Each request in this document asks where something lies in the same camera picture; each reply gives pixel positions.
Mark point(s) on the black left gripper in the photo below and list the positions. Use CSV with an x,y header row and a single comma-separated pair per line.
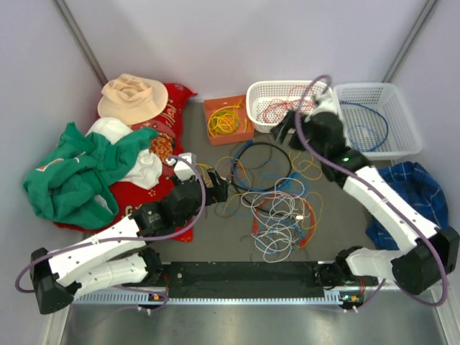
x,y
218,192

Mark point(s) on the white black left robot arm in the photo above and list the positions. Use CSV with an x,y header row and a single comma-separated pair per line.
x,y
120,254

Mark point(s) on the white basket with red cable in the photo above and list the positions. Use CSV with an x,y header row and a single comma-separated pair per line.
x,y
267,102

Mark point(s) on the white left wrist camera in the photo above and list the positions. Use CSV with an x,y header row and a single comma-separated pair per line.
x,y
182,170

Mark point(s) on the white empty perforated basket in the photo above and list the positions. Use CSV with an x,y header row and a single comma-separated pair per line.
x,y
377,120

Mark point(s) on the beige bucket hat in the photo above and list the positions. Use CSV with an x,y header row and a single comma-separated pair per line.
x,y
132,99

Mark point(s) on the blue plaid cloth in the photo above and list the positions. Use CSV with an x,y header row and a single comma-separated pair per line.
x,y
419,189

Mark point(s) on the slotted cable duct rail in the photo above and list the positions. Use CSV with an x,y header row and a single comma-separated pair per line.
x,y
122,297

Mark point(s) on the red patterned cloth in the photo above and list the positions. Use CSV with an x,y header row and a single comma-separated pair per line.
x,y
169,127

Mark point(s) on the orange cardboard box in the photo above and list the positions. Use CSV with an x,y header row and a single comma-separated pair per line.
x,y
227,121

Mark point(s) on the white garment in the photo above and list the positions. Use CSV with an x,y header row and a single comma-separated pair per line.
x,y
148,167

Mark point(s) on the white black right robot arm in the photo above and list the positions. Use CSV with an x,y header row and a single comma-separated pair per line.
x,y
424,255

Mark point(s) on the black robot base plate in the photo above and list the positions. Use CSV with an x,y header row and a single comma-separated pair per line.
x,y
248,279

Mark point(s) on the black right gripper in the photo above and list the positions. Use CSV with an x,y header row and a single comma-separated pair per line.
x,y
280,131

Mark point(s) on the green garment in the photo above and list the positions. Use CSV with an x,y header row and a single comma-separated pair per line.
x,y
72,184

